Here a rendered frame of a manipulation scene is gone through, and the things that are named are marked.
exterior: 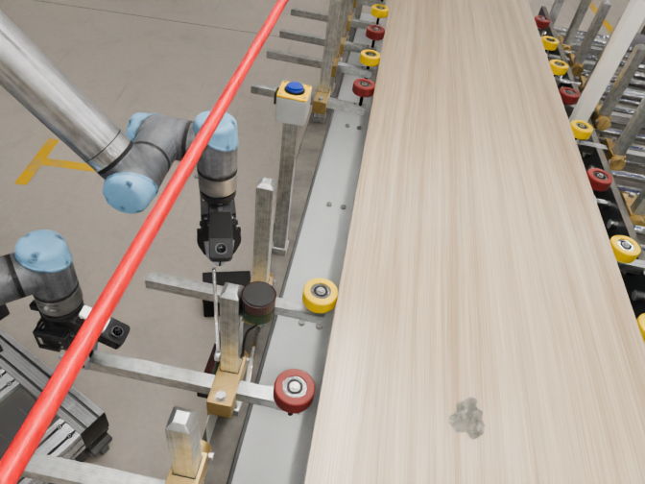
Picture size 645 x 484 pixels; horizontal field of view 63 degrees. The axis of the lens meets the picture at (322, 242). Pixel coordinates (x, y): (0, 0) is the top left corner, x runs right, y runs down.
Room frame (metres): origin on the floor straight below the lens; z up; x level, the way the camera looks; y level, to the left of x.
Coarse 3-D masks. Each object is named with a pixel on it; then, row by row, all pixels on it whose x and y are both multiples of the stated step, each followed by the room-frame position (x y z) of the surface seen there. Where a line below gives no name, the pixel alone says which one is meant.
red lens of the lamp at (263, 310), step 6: (252, 282) 0.60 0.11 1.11; (264, 282) 0.60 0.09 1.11; (246, 306) 0.55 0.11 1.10; (252, 306) 0.54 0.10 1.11; (264, 306) 0.55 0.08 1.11; (270, 306) 0.55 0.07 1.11; (252, 312) 0.54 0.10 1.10; (258, 312) 0.54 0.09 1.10; (264, 312) 0.55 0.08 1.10; (270, 312) 0.56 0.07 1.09
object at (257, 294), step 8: (248, 288) 0.58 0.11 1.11; (256, 288) 0.58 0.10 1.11; (264, 288) 0.59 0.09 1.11; (272, 288) 0.59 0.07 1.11; (248, 296) 0.56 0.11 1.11; (256, 296) 0.57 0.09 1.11; (264, 296) 0.57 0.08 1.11; (272, 296) 0.57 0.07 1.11; (256, 304) 0.55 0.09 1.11; (264, 304) 0.55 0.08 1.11; (240, 312) 0.56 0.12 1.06; (240, 320) 0.56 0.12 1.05
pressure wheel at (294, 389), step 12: (288, 372) 0.56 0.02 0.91; (300, 372) 0.56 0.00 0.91; (276, 384) 0.53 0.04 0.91; (288, 384) 0.53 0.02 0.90; (300, 384) 0.54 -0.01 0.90; (312, 384) 0.54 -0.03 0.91; (276, 396) 0.50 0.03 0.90; (288, 396) 0.51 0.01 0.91; (300, 396) 0.51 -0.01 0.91; (312, 396) 0.52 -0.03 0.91; (288, 408) 0.49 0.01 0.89; (300, 408) 0.49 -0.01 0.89
